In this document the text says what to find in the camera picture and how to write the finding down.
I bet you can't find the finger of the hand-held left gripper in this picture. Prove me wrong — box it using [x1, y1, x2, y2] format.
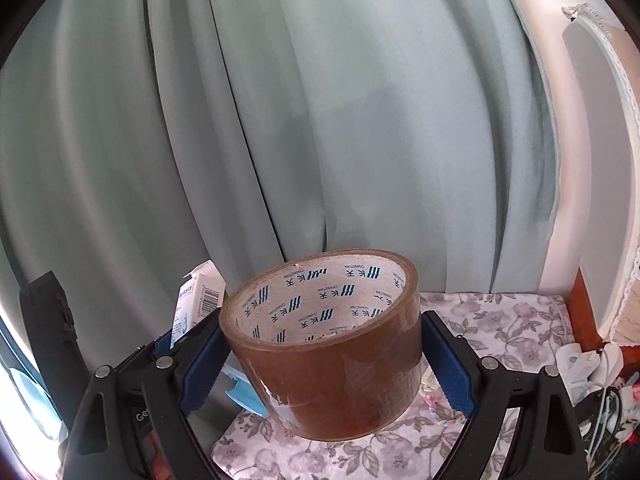
[116, 334, 175, 368]

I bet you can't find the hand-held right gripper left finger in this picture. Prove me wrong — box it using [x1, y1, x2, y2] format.
[60, 310, 228, 480]

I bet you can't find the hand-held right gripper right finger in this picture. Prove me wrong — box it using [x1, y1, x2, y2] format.
[421, 310, 586, 480]

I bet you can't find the clear plastic container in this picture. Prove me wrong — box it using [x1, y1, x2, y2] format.
[0, 317, 268, 441]

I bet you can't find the white carton with blue print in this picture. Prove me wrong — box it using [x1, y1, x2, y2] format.
[170, 260, 227, 351]

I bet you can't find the brown packing tape roll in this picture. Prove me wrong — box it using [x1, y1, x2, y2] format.
[220, 247, 423, 443]

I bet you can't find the white power strip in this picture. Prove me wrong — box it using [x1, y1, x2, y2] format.
[555, 342, 626, 397]

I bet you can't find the wooden headboard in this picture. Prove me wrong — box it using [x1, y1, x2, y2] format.
[570, 265, 608, 356]

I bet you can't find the beige lace-trimmed headboard cover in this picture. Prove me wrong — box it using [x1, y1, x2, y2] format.
[560, 2, 640, 346]

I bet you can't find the pale green curtain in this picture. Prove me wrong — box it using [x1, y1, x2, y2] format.
[0, 0, 561, 361]

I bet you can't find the white charging cable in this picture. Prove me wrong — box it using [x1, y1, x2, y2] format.
[582, 350, 626, 461]

